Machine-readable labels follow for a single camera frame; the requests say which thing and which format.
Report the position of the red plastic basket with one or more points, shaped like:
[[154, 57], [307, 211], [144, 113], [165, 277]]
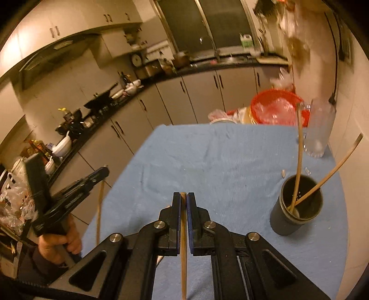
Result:
[[258, 103]]

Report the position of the black chopstick holder cup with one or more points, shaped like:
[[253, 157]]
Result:
[[288, 225]]

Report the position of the metal faucet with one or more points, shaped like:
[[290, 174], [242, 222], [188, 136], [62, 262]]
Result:
[[214, 47]]

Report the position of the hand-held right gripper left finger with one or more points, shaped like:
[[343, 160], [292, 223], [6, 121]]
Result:
[[178, 215]]

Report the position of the upper kitchen cabinets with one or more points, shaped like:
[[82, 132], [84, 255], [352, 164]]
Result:
[[57, 20]]

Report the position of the large white bowl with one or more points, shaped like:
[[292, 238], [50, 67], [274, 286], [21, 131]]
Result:
[[62, 148]]

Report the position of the kitchen sink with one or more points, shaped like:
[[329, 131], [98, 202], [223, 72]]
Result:
[[233, 59]]

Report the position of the kitchen window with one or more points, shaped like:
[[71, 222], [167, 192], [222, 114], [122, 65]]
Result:
[[207, 23]]

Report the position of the person's left hand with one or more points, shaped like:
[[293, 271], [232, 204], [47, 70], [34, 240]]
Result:
[[54, 242]]

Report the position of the slender bamboo chopstick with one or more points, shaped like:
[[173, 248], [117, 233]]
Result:
[[99, 207], [299, 144], [340, 164], [183, 274]]

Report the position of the clear plastic bag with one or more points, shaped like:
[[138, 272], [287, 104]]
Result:
[[276, 111]]

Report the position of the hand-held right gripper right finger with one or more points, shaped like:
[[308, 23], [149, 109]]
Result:
[[189, 215]]

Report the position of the brown cooking pot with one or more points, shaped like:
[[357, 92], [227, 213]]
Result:
[[181, 60]]

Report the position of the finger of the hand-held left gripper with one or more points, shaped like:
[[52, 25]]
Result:
[[82, 197], [95, 174]]

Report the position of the small white bowl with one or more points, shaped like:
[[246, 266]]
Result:
[[133, 86]]

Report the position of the yellow cap oil bottle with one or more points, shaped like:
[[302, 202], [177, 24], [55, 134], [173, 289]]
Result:
[[65, 115]]

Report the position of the blue table cloth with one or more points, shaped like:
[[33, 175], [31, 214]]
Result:
[[216, 161]]

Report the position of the white plastic bag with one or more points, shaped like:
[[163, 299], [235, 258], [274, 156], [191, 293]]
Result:
[[222, 114]]

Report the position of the crumpled plastic bags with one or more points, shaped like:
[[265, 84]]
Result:
[[16, 199]]

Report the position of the lower kitchen cabinets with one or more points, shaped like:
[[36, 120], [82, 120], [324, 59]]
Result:
[[178, 98]]

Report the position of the kitchen cabinets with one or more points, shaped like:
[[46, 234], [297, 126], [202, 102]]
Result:
[[57, 20], [178, 98]]

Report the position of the round kitchen scale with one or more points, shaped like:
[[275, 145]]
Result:
[[136, 59]]

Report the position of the range hood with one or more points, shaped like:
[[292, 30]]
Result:
[[54, 57]]

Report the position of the green label detergent bottle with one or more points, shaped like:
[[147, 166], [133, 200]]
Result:
[[246, 40]]

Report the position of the hanging plastic bags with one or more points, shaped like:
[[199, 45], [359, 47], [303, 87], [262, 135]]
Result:
[[297, 31]]

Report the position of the black wok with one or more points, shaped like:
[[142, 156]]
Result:
[[99, 99]]

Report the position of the black pot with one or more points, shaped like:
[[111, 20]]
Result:
[[72, 124]]

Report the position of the person's left forearm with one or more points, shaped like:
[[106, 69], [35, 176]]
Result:
[[34, 268]]

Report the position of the clear plastic jug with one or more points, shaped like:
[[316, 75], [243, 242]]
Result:
[[320, 129]]

